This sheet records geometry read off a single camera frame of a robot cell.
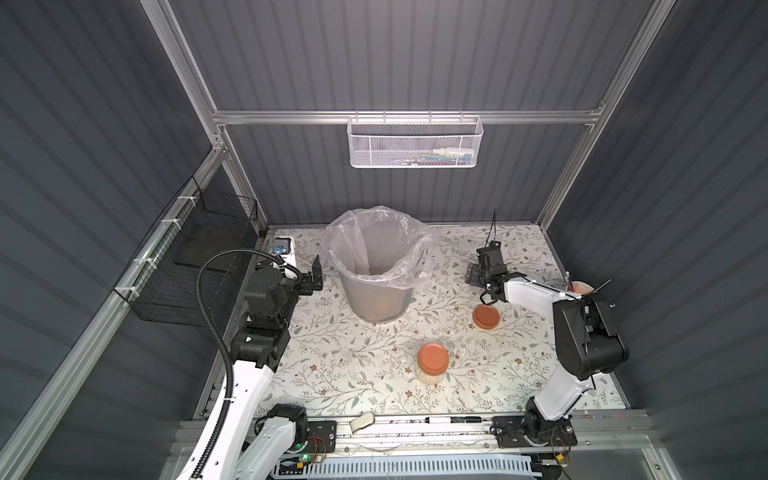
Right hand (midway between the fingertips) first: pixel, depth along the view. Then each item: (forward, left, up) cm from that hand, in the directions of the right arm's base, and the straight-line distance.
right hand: (487, 272), depth 97 cm
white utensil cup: (-8, -26, +3) cm, 27 cm away
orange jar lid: (-13, +2, -7) cm, 14 cm away
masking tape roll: (-43, +39, -4) cm, 58 cm away
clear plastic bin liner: (+2, +36, +10) cm, 38 cm away
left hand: (-15, +53, +25) cm, 61 cm away
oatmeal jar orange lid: (-29, +20, +1) cm, 36 cm away
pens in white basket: (+25, +16, +27) cm, 40 cm away
